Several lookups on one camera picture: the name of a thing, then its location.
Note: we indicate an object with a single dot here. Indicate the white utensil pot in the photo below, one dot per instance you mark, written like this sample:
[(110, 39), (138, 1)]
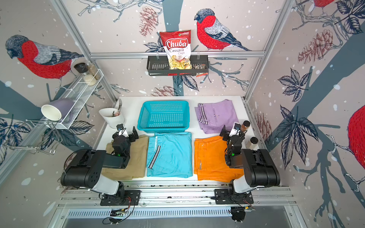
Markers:
[(113, 116)]

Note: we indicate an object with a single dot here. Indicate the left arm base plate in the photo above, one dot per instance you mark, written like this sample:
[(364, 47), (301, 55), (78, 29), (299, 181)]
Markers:
[(130, 198)]

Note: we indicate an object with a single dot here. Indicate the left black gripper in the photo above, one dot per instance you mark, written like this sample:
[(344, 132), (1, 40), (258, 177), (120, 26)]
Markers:
[(135, 136)]

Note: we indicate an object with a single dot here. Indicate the black lid jar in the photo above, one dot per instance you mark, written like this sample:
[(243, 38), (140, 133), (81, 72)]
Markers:
[(81, 68)]

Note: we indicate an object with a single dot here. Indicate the red Chuba chips bag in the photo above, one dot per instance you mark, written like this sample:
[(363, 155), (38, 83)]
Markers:
[(177, 45)]

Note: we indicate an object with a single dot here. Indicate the lilac pants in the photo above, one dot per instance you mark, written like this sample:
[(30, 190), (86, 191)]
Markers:
[(212, 117)]

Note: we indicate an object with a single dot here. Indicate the black wall basket shelf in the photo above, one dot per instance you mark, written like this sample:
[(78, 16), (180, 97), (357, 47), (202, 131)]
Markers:
[(159, 66)]

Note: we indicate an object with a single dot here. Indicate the white spice bottle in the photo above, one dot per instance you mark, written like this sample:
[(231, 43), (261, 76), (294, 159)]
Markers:
[(252, 143)]

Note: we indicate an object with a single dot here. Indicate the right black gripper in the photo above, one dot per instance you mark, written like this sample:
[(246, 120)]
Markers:
[(225, 133)]

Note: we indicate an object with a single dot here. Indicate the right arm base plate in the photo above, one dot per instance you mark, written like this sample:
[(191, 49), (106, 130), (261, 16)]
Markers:
[(224, 197)]

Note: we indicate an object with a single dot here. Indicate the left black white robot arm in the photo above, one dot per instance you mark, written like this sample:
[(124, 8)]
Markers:
[(85, 169)]

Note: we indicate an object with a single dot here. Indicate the brown spice bottle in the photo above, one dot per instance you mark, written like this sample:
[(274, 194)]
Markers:
[(245, 126)]

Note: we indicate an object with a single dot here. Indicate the teal plastic basket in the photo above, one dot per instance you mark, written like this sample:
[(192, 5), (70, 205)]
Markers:
[(164, 117)]

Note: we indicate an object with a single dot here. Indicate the wire cup holder rack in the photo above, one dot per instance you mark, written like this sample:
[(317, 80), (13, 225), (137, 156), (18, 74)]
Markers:
[(33, 136)]

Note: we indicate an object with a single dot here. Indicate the turquoise pants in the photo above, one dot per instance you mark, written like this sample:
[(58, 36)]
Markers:
[(170, 155)]

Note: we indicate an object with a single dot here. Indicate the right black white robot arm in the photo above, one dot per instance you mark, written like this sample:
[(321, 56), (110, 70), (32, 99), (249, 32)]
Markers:
[(257, 165)]

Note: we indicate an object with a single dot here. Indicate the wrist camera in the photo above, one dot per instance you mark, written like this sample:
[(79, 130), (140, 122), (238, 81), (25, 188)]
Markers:
[(236, 129), (121, 130)]

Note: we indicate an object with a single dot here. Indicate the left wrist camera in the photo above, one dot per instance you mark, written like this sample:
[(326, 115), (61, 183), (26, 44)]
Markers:
[(121, 130)]

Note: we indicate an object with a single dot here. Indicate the lilac white cup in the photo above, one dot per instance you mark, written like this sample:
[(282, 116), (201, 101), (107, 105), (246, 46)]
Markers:
[(58, 109)]

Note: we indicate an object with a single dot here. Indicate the orange pants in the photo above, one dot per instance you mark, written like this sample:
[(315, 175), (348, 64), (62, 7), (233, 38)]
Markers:
[(209, 161)]

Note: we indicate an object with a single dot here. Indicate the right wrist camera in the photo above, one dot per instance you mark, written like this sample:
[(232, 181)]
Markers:
[(236, 129)]

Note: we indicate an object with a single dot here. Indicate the khaki pants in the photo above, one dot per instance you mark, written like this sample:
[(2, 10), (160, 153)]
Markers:
[(137, 164)]

